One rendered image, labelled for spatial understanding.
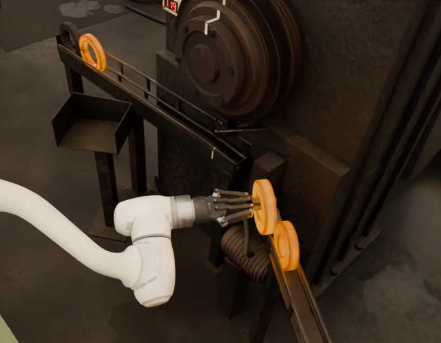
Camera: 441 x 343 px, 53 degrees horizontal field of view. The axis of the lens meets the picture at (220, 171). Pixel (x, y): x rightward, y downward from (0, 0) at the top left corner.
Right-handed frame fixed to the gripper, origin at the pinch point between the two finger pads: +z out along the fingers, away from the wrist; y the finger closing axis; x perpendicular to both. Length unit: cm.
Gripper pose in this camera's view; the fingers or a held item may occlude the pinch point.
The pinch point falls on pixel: (264, 203)
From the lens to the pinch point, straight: 127.5
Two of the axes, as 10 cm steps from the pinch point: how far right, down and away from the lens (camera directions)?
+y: 1.7, 7.0, -6.9
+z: 9.9, -0.9, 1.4
